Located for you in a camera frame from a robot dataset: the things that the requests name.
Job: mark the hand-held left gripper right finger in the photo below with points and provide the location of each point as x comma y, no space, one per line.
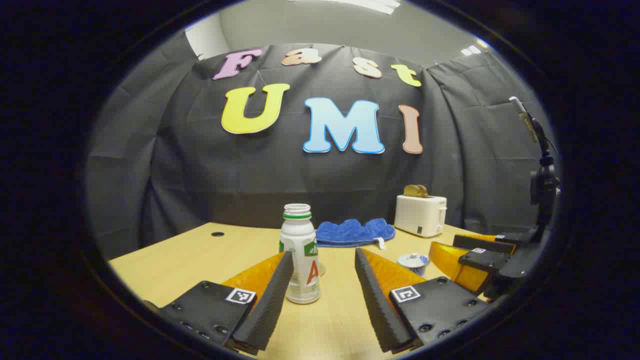
375,310

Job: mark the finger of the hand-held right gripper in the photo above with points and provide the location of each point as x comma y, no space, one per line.
487,261
492,243

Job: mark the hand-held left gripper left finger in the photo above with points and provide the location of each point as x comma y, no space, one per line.
272,310

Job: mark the white blue-patterned teacup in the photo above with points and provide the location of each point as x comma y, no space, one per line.
418,270

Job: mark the white plastic water bottle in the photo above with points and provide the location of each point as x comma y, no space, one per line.
299,237

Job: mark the white toaster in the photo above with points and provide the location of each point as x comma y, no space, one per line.
417,215

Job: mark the blue towel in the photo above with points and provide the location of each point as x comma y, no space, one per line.
350,232

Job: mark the brown bread slices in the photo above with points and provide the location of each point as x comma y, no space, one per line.
416,191

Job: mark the black backdrop cloth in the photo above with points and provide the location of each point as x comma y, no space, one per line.
250,175

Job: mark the ceiling light panel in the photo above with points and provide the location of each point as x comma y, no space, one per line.
471,50

